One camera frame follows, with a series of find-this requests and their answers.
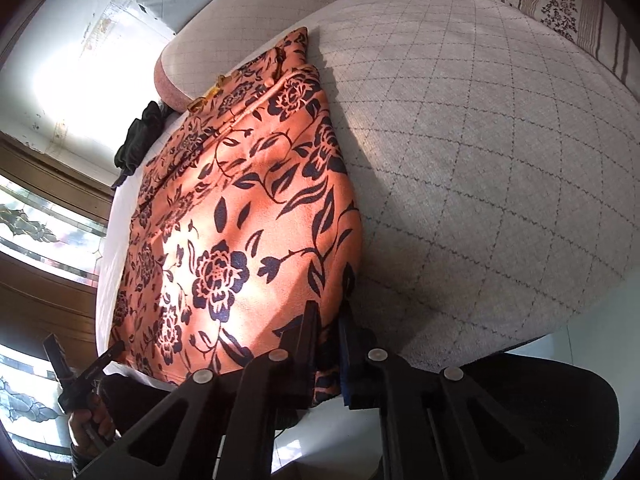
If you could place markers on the person's left hand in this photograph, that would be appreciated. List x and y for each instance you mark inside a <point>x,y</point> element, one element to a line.
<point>97,425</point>

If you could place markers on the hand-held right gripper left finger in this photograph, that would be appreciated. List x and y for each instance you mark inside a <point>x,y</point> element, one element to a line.
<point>306,345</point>

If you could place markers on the orange floral garment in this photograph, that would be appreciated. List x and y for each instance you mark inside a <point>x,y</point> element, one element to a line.
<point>240,210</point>

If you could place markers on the striped floral pillow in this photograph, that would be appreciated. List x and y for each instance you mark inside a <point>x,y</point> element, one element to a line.
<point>575,5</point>

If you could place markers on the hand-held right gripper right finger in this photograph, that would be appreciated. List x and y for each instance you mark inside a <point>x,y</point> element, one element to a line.
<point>348,362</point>

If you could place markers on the black cloth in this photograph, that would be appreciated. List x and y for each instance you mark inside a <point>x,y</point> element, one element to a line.
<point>137,135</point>

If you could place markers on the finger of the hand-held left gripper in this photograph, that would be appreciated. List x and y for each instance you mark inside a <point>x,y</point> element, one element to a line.
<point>102,362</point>
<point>54,357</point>

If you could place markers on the pink quilted bolster cushion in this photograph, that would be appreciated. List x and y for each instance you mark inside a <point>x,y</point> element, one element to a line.
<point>225,25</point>

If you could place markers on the stained glass window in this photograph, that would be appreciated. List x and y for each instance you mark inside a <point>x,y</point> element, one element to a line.
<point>45,230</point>

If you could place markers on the wooden window frame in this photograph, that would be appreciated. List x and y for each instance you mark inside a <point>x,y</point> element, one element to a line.
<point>45,305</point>

